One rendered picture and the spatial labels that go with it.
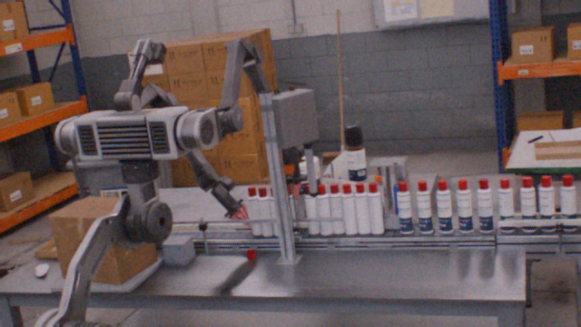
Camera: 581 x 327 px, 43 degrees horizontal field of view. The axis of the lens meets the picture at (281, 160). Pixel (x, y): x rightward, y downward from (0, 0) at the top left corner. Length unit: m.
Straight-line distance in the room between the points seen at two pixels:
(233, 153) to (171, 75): 0.86
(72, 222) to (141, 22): 5.71
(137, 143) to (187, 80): 4.06
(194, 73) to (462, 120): 2.62
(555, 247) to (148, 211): 1.46
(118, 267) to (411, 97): 4.96
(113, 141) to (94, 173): 2.81
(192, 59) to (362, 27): 1.84
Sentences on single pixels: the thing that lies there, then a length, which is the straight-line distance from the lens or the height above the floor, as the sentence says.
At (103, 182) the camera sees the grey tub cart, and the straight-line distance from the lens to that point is 5.40.
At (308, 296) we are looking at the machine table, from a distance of 2.63.
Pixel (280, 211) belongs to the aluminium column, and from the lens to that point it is 2.87.
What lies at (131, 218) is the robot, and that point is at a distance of 2.65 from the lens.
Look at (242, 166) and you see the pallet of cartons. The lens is 6.56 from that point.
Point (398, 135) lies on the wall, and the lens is 7.57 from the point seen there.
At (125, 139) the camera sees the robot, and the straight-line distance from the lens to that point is 2.56.
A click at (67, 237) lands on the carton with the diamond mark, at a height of 1.03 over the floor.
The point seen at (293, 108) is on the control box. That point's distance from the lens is 2.77.
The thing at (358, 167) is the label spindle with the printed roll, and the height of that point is 0.99.
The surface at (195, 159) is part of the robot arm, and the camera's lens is 3.10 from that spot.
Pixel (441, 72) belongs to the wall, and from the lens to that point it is 7.34.
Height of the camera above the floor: 1.94
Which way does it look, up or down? 15 degrees down
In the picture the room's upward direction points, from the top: 8 degrees counter-clockwise
